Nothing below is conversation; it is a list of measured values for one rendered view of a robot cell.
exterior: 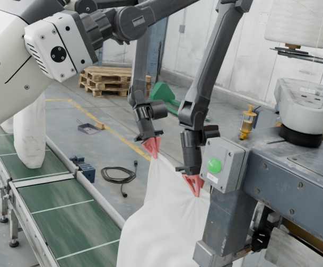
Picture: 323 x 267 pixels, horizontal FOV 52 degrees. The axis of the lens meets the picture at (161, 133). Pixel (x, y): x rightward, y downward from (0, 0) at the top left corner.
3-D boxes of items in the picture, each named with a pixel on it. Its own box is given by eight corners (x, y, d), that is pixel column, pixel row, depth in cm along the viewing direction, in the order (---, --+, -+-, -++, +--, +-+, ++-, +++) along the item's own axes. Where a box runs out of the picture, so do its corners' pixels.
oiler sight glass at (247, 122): (237, 128, 69) (241, 112, 68) (244, 127, 71) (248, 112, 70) (246, 132, 68) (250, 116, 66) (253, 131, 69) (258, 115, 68)
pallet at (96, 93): (78, 86, 669) (78, 79, 665) (129, 87, 738) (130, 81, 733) (94, 97, 607) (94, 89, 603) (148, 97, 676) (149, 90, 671)
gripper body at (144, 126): (165, 133, 125) (158, 116, 127) (142, 136, 119) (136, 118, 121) (156, 140, 130) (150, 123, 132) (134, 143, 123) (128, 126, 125)
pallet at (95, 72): (78, 72, 660) (79, 64, 655) (132, 74, 725) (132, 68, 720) (93, 81, 596) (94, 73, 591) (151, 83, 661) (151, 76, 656)
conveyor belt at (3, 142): (-34, 102, 383) (-34, 95, 380) (2, 101, 406) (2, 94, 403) (14, 195, 221) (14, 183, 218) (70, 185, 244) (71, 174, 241)
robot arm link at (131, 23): (221, -41, 100) (246, -49, 91) (233, 4, 106) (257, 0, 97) (97, 16, 83) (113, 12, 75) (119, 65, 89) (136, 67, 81)
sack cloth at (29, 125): (7, 146, 269) (7, 57, 245) (34, 144, 281) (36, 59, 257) (20, 171, 233) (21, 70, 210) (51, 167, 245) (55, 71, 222)
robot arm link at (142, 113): (131, 112, 129) (133, 106, 124) (147, 108, 132) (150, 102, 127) (136, 127, 127) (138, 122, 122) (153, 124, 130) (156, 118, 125)
